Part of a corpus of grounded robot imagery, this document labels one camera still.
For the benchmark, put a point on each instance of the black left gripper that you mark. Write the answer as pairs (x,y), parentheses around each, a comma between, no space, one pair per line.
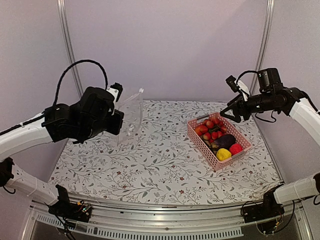
(115,127)

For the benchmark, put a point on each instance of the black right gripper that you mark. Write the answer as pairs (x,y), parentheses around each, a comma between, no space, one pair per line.
(240,101)

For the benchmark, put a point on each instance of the clear zip top bag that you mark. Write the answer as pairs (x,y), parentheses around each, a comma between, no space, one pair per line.
(131,104)

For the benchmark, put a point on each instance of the red toy fruit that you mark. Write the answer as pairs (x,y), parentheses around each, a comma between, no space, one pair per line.
(235,149)

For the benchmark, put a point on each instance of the yellow toy fruit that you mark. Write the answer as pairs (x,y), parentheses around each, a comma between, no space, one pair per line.
(223,154)

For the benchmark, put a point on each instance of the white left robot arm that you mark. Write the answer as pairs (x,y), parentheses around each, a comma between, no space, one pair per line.
(26,144)

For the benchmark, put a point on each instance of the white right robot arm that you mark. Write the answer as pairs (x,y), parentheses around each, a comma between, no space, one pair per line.
(303,131)

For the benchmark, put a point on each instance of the purple toy eggplant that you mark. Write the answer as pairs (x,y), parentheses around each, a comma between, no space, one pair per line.
(225,141)

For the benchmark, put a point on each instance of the pink perforated plastic basket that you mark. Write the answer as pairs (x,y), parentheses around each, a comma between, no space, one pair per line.
(207,151)

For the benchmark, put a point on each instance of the floral patterned table mat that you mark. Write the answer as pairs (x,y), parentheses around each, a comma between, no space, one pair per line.
(161,165)

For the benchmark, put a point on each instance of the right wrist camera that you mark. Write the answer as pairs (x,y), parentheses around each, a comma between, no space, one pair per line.
(237,86)

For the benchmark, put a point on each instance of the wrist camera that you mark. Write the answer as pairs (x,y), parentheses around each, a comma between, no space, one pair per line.
(237,86)
(116,90)

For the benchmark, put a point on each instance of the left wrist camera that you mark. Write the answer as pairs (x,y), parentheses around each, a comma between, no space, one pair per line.
(116,90)

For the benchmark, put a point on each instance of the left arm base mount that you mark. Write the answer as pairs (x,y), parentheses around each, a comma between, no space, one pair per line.
(80,211)

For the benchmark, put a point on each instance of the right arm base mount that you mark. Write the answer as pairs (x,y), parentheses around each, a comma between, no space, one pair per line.
(269,208)

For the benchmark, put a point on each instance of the aluminium frame post right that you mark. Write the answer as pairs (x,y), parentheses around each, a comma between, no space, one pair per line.
(265,34)

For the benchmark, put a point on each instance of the aluminium frame post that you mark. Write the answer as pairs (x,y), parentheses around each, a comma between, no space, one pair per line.
(265,34)
(62,12)

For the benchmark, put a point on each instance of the front aluminium rail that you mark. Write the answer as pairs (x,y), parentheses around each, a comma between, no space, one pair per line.
(124,220)

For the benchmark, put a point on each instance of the aluminium frame post left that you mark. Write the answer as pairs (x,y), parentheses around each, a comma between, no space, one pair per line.
(62,12)

